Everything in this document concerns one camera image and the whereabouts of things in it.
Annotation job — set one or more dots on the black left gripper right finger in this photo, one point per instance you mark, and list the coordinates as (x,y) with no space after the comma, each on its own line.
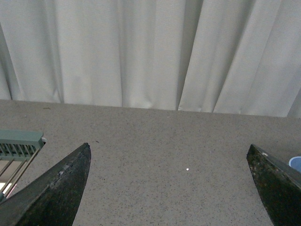
(278,185)

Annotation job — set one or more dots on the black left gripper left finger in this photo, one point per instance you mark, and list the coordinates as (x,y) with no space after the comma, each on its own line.
(53,198)

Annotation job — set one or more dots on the blue plastic cup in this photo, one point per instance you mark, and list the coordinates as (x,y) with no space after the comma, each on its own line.
(295,163)

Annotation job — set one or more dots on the green dish drying rack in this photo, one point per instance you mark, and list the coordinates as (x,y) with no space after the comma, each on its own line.
(18,148)

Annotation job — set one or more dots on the white pleated curtain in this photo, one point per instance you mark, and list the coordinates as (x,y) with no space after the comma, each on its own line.
(213,56)

